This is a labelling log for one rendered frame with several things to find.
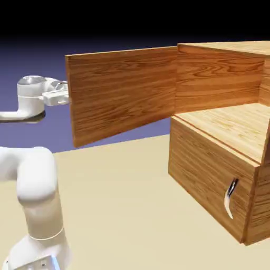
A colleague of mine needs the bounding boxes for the wooden door with handle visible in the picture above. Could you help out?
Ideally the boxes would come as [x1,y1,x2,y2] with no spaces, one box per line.
[168,116,261,245]

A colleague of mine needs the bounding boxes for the light wooden cabinet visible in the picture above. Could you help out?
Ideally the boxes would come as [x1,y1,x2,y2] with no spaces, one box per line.
[168,40,270,247]

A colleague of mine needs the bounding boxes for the curved silver metal handle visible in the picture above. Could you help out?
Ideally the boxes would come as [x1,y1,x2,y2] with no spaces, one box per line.
[224,178,239,220]

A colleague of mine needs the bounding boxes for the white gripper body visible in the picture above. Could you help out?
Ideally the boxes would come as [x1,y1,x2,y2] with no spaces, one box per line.
[42,89,70,107]

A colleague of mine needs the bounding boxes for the wide wooden cabinet door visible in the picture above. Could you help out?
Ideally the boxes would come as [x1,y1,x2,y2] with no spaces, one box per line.
[65,46,178,149]

